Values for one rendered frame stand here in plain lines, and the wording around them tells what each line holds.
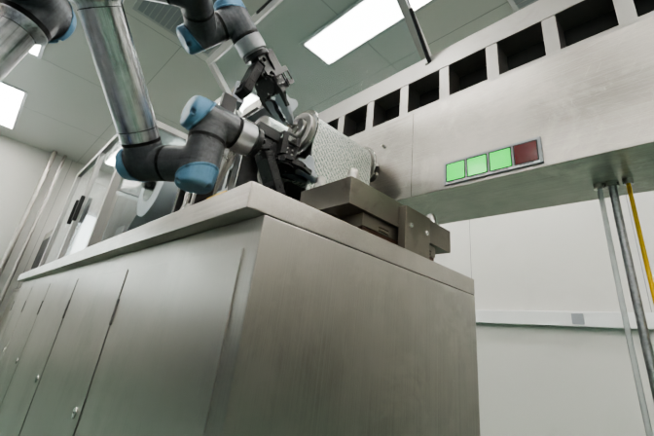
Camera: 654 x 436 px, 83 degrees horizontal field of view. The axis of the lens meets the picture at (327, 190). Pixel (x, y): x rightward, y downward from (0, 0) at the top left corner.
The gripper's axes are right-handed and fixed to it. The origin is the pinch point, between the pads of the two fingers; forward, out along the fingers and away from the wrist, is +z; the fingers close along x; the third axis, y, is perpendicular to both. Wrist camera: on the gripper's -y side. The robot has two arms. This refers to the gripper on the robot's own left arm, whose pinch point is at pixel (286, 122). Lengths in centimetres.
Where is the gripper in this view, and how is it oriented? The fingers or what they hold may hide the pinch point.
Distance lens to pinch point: 106.1
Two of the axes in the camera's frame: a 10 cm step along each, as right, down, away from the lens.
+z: 4.7, 8.5, 2.2
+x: -7.0, 2.1, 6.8
